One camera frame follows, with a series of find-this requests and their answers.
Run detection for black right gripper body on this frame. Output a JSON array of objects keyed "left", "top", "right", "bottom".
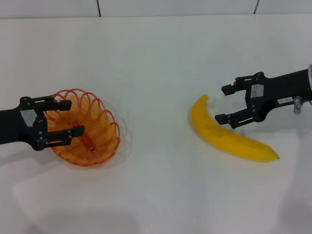
[{"left": 244, "top": 69, "right": 312, "bottom": 122}]

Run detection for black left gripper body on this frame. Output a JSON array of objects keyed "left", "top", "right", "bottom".
[{"left": 0, "top": 97, "right": 48, "bottom": 152}]

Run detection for yellow banana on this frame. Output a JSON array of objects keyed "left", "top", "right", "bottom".
[{"left": 189, "top": 94, "right": 280, "bottom": 163}]

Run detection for orange woven plastic basket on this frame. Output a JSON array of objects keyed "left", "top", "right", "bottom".
[{"left": 45, "top": 88, "right": 121, "bottom": 168}]

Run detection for silver connector plug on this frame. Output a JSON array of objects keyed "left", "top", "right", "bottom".
[{"left": 293, "top": 96, "right": 312, "bottom": 116}]

